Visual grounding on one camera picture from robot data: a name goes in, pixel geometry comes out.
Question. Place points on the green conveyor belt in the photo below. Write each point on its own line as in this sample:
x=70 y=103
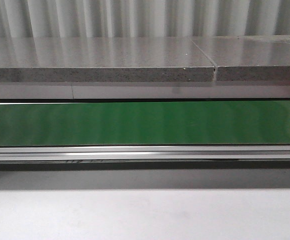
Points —
x=145 y=123

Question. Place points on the grey right counter slab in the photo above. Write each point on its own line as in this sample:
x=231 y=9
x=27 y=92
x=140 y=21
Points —
x=248 y=58

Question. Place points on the grey stone counter slab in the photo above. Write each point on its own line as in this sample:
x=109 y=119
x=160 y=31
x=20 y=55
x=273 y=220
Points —
x=102 y=60

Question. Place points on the grey pleated curtain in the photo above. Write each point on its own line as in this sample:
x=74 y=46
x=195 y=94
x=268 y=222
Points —
x=143 y=18

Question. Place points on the aluminium conveyor frame rail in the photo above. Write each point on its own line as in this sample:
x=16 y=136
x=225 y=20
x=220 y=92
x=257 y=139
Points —
x=144 y=153

